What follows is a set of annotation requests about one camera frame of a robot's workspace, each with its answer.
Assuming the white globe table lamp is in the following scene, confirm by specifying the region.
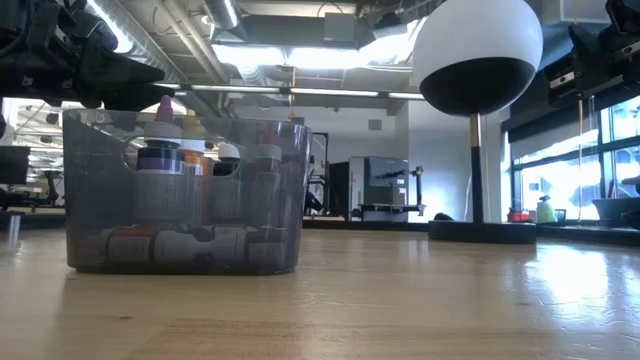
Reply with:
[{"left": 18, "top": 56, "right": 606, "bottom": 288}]
[{"left": 412, "top": 0, "right": 545, "bottom": 246}]

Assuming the black frame stand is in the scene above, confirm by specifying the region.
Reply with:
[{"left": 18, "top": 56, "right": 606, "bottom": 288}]
[{"left": 308, "top": 130, "right": 331, "bottom": 217}]

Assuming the green bottle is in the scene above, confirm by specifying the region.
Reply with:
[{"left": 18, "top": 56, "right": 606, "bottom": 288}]
[{"left": 535, "top": 194, "right": 556, "bottom": 224}]

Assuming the yellow hanging cord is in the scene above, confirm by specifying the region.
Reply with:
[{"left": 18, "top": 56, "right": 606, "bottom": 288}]
[{"left": 574, "top": 97, "right": 586, "bottom": 221}]

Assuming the large yellow food coloring bottle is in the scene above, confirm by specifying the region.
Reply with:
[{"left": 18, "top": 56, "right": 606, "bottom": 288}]
[{"left": 178, "top": 108, "right": 210, "bottom": 226}]

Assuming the grey translucent plastic bin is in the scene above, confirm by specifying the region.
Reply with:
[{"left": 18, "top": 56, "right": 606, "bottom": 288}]
[{"left": 62, "top": 108, "right": 314, "bottom": 276}]

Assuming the small grey dropper bottle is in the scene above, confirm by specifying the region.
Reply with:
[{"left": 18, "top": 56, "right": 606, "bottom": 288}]
[{"left": 104, "top": 227, "right": 156, "bottom": 266}]

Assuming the black aluminium table frame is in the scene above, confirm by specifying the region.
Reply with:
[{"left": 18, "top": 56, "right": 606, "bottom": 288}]
[{"left": 0, "top": 207, "right": 640, "bottom": 249}]

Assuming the long ceiling light strip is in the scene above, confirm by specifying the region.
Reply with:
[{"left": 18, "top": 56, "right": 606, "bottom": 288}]
[{"left": 167, "top": 83, "right": 426, "bottom": 100}]

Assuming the black monitor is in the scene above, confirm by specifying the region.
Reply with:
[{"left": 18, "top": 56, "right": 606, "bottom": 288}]
[{"left": 0, "top": 145, "right": 32, "bottom": 187}]

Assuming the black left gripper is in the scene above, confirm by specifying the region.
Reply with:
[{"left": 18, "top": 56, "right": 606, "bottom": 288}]
[{"left": 0, "top": 0, "right": 176, "bottom": 112}]

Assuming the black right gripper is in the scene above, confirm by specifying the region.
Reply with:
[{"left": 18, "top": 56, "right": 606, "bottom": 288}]
[{"left": 543, "top": 0, "right": 640, "bottom": 108}]

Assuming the dark round chair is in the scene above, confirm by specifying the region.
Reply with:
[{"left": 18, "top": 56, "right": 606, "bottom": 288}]
[{"left": 592, "top": 174, "right": 640, "bottom": 229}]

